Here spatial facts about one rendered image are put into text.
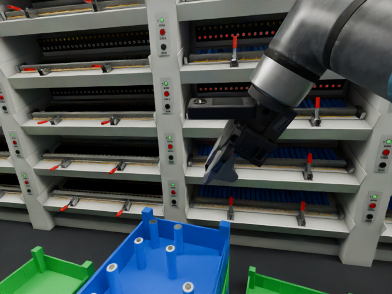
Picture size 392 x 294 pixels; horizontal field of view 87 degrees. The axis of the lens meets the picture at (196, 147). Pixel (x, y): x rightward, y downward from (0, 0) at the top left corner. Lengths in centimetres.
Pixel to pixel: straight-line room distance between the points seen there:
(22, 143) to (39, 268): 56
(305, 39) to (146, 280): 47
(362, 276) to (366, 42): 88
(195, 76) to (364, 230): 80
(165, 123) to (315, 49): 56
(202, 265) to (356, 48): 42
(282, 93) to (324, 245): 81
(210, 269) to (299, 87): 36
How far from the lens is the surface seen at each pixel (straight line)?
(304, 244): 102
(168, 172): 82
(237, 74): 72
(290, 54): 32
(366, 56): 28
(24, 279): 82
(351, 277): 103
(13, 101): 114
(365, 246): 104
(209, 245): 51
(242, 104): 36
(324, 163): 89
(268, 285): 87
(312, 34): 32
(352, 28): 29
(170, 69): 74
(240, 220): 89
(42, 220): 131
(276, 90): 33
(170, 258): 43
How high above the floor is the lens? 67
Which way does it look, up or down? 17 degrees down
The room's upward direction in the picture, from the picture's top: 2 degrees counter-clockwise
